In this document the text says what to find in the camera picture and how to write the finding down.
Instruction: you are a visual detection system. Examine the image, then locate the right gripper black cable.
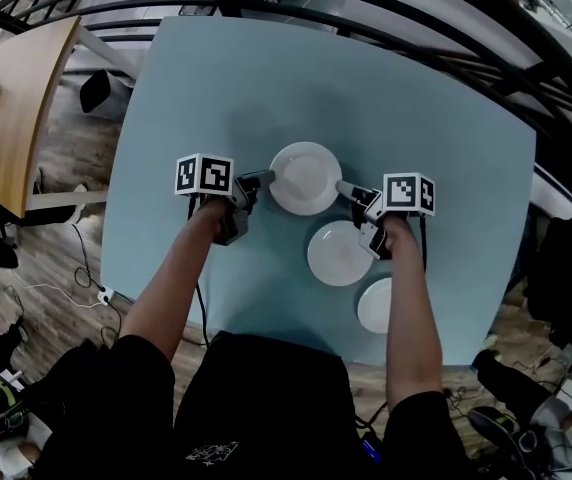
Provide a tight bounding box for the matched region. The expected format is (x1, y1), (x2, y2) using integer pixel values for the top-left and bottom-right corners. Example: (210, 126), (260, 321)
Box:
(418, 213), (428, 273)

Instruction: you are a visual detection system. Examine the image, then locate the black office chair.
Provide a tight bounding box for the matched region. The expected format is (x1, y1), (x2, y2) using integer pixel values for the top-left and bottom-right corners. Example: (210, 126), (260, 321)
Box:
(523, 202), (572, 329)

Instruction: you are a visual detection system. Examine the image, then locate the white plate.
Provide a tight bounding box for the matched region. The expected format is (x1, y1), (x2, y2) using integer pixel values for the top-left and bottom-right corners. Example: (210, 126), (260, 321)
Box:
(268, 141), (343, 217)
(306, 219), (375, 288)
(356, 276), (393, 335)

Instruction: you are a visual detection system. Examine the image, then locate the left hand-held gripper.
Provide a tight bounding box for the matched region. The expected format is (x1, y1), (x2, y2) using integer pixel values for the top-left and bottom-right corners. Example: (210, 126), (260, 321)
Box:
(174, 152), (277, 247)

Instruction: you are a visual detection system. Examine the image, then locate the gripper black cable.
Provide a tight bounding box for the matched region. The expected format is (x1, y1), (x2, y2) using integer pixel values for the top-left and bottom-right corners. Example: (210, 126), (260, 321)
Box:
(418, 213), (428, 273)
(188, 195), (212, 347)

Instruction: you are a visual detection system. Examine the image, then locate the white floor cable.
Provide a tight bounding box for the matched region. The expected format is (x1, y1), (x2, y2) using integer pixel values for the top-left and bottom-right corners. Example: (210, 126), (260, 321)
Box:
(15, 281), (103, 310)

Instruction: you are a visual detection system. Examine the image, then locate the person's black t-shirt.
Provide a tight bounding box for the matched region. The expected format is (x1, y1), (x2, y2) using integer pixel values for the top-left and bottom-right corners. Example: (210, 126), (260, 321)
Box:
(30, 330), (472, 480)

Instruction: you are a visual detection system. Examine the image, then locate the small blue device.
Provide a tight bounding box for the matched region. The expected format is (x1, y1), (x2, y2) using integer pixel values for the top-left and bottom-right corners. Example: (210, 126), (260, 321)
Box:
(360, 432), (380, 465)

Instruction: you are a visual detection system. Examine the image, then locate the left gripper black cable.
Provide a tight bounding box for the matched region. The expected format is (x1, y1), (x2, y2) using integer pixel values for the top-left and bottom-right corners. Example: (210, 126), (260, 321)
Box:
(188, 195), (212, 347)

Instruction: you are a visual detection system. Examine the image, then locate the person's right forearm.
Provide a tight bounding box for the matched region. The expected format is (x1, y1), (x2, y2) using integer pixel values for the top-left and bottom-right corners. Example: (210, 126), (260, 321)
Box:
(380, 215), (445, 412)

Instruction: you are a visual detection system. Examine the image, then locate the white bin with black liner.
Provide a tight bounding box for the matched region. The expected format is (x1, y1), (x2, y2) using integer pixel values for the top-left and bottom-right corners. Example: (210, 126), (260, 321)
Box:
(79, 68), (136, 115)

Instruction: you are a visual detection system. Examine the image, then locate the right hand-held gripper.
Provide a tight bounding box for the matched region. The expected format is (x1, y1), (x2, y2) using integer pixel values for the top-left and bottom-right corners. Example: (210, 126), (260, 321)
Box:
(335, 171), (437, 261)

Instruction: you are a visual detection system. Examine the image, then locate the person's left forearm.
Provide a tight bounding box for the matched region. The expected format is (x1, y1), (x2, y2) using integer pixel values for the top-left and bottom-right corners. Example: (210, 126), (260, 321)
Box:
(118, 195), (230, 364)

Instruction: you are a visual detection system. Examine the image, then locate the light wooden desk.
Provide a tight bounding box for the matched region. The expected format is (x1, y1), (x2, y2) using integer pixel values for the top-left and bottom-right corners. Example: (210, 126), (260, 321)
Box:
(0, 15), (140, 219)

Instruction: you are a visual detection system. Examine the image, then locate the black floor cable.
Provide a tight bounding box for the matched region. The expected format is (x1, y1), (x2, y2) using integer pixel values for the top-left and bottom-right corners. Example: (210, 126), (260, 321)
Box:
(70, 222), (122, 349)

